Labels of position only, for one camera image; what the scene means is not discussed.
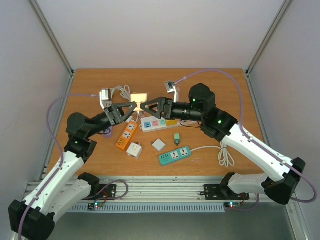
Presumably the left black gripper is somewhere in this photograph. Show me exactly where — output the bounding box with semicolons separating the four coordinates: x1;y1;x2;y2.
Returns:
86;102;139;139

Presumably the peach cube adapter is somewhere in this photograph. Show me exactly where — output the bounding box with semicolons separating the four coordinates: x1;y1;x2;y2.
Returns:
130;93;148;112

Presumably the yellow cube adapter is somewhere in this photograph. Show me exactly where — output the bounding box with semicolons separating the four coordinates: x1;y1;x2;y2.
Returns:
165;119;178;127

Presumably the white multicolour power strip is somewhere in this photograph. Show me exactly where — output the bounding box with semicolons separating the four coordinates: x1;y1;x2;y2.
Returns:
139;116;197;133

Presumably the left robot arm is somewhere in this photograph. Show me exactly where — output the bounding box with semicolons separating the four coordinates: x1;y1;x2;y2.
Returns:
8;102;137;240

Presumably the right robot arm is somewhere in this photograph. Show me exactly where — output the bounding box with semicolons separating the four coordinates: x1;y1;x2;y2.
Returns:
140;83;306;205

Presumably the green plug adapter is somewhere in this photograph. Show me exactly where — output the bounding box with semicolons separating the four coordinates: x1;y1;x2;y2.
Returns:
174;133;181;146

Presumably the purple power strip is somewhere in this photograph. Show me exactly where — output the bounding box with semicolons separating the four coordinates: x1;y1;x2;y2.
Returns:
102;126;113;138

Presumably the orange power strip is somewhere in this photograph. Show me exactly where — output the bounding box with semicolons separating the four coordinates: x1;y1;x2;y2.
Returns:
115;121;138;151

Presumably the white cube adapter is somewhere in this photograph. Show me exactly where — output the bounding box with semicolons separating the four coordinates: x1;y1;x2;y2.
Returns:
126;142;143;160

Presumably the small white square charger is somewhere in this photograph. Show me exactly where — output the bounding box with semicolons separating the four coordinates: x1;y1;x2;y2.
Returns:
151;139;166;152

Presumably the teal power strip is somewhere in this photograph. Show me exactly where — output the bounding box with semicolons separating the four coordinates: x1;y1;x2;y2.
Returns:
158;146;192;166

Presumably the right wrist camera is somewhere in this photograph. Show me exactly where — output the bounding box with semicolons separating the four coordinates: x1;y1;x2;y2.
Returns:
164;81;180;103

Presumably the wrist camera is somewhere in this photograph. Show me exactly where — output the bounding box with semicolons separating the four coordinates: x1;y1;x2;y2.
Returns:
164;81;180;103
99;88;112;110

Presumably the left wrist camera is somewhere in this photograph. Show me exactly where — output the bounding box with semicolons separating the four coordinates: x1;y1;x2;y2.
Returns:
99;88;112;110

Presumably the white coiled cable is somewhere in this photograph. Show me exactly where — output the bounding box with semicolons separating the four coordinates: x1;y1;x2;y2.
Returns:
109;84;146;118

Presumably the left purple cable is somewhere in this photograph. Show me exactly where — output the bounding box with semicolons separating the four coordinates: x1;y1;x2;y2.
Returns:
17;93;102;240

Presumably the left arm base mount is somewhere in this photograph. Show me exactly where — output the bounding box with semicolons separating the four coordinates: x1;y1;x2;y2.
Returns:
84;184;117;201

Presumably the teal strip white cable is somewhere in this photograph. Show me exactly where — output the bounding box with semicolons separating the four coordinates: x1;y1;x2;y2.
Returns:
190;145;236;168

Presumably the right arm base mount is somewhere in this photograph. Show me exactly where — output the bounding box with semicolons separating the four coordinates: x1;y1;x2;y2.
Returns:
199;184;250;201

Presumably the grey slotted cable duct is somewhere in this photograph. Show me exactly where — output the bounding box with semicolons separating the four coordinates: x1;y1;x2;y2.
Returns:
68;202;225;214

